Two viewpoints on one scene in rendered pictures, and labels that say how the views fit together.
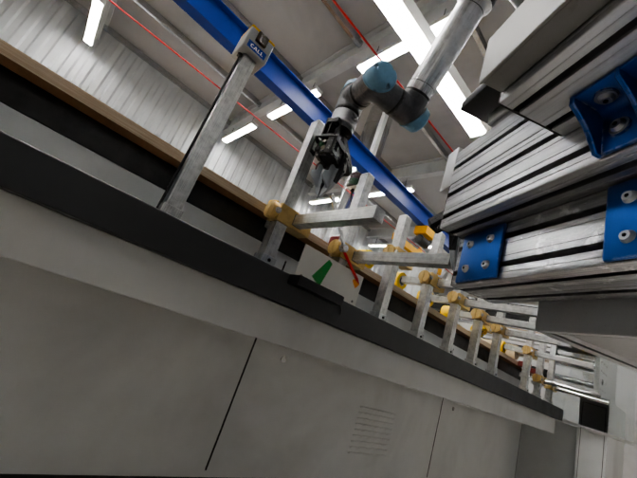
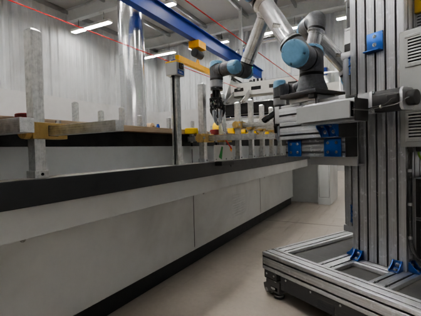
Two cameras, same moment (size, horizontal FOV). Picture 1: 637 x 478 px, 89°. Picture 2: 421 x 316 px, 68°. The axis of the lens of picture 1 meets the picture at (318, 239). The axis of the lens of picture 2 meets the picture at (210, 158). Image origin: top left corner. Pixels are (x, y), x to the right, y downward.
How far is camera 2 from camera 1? 121 cm
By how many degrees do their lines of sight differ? 30
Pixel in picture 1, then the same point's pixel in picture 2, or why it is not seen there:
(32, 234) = (156, 194)
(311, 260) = (217, 150)
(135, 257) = (176, 185)
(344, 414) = (227, 202)
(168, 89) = not seen: outside the picture
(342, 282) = (227, 152)
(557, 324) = (316, 162)
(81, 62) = not seen: outside the picture
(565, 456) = (313, 174)
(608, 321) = (326, 161)
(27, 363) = (141, 237)
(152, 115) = not seen: outside the picture
